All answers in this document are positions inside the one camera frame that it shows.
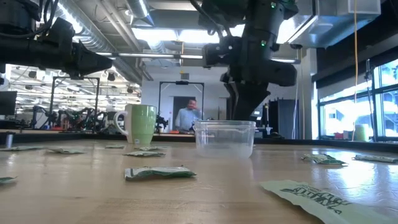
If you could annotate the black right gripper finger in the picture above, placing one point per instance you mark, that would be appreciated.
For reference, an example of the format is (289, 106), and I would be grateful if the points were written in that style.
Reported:
(232, 96)
(248, 99)

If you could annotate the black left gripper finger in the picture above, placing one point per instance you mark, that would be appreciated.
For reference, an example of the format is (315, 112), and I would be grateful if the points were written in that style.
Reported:
(90, 63)

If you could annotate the green tea bag packet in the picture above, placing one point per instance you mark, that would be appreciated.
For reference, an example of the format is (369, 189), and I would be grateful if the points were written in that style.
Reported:
(66, 151)
(158, 172)
(6, 180)
(144, 153)
(115, 146)
(376, 158)
(20, 148)
(311, 196)
(152, 148)
(323, 159)

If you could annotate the black background robot arm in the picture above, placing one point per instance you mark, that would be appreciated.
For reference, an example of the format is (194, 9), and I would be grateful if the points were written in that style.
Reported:
(74, 118)

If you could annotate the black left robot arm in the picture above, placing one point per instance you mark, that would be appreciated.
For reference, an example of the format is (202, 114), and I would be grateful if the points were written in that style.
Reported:
(25, 49)

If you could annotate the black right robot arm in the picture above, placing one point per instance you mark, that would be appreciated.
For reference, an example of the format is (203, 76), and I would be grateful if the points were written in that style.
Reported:
(258, 28)

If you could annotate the black cabinet panel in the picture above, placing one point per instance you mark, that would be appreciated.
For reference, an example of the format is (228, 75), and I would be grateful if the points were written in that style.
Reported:
(284, 118)

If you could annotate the person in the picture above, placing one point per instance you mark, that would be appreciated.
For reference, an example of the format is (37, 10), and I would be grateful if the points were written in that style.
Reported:
(186, 119)

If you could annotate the clear plastic container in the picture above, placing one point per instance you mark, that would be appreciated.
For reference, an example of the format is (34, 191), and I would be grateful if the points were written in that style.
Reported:
(224, 149)

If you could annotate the ceiling light strip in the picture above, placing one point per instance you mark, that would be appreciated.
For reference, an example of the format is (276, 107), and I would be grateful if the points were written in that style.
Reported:
(146, 55)

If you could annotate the black computer monitor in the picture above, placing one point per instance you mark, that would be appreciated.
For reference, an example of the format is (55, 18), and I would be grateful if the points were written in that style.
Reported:
(7, 102)

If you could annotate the green ceramic mug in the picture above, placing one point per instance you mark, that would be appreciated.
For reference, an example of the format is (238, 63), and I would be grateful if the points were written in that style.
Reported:
(141, 124)

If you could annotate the pale green cylinder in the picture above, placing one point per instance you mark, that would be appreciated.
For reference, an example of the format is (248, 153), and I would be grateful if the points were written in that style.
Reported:
(361, 133)

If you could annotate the silver ventilation duct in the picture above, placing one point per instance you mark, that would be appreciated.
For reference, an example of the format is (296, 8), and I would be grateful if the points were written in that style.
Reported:
(93, 34)

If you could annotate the large metallic ceiling duct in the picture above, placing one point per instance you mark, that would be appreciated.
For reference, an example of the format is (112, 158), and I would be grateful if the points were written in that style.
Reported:
(335, 21)

